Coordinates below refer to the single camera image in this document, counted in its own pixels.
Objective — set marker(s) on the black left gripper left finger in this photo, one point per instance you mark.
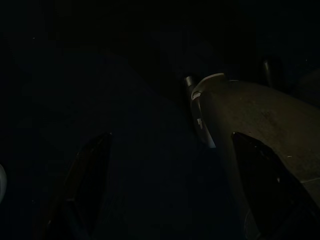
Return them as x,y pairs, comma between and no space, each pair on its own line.
82,187

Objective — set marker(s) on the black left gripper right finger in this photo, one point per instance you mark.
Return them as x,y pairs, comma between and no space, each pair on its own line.
270,190

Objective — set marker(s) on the grey rounded robot leg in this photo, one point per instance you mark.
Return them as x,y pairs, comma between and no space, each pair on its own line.
262,112

